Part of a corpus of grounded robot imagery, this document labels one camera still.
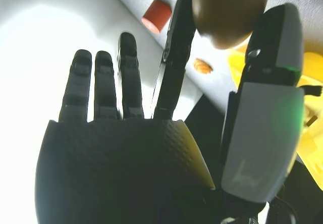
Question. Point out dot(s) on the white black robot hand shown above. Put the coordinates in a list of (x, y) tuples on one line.
[(113, 171)]

